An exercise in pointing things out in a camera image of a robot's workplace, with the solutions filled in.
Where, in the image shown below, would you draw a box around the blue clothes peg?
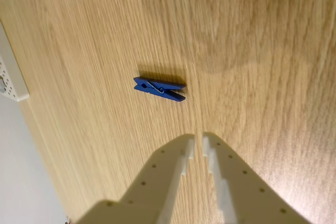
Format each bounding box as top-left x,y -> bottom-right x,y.
133,76 -> 187,103

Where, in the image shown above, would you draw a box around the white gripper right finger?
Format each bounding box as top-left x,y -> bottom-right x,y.
202,131 -> 314,224

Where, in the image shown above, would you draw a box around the white perforated base mount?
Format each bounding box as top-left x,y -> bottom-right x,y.
0,22 -> 30,102

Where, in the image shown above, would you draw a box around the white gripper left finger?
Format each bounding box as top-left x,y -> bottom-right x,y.
77,134 -> 195,224

